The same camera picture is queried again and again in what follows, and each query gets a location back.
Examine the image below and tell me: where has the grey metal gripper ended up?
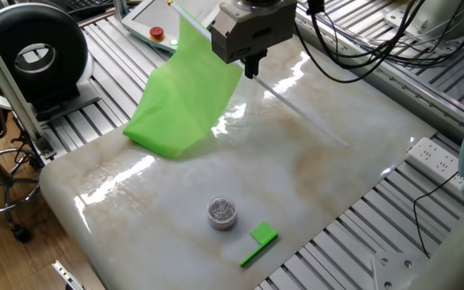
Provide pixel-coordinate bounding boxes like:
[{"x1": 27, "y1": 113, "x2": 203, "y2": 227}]
[{"x1": 209, "y1": 0, "x2": 298, "y2": 80}]

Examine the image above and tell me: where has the green flag with white pole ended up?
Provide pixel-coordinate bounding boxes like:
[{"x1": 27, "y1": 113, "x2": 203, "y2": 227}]
[{"x1": 122, "y1": 0, "x2": 350, "y2": 159}]

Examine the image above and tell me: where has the white teach pendant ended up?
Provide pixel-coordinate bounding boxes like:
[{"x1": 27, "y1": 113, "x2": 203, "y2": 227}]
[{"x1": 120, "y1": 0, "x2": 221, "y2": 55}]

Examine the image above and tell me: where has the marble pattern table mat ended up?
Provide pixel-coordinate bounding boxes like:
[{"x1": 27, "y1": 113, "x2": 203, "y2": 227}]
[{"x1": 39, "y1": 38, "x2": 438, "y2": 290}]

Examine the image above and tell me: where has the black keyboard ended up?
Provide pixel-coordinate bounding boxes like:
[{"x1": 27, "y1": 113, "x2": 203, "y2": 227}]
[{"x1": 65, "y1": 0, "x2": 114, "y2": 12}]

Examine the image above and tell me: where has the white power strip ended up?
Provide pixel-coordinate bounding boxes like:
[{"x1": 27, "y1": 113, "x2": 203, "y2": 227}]
[{"x1": 405, "y1": 137, "x2": 464, "y2": 198}]

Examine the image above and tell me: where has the black cable bundle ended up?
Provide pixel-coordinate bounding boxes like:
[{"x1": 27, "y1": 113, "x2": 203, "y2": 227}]
[{"x1": 294, "y1": 0, "x2": 464, "y2": 85}]

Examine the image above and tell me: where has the aluminium cable channel rail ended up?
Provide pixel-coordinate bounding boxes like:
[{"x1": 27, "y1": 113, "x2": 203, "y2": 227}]
[{"x1": 294, "y1": 15, "x2": 464, "y2": 142}]

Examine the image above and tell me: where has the black power strip cable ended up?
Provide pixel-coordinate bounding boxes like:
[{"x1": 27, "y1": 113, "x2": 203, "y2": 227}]
[{"x1": 412, "y1": 171, "x2": 460, "y2": 259}]

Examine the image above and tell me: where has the aluminium frame post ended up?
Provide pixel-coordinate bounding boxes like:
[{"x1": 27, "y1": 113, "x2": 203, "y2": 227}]
[{"x1": 0, "y1": 10, "x2": 57, "y2": 161}]

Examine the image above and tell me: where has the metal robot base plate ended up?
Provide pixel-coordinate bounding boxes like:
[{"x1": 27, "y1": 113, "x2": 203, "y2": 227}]
[{"x1": 371, "y1": 251, "x2": 430, "y2": 290}]

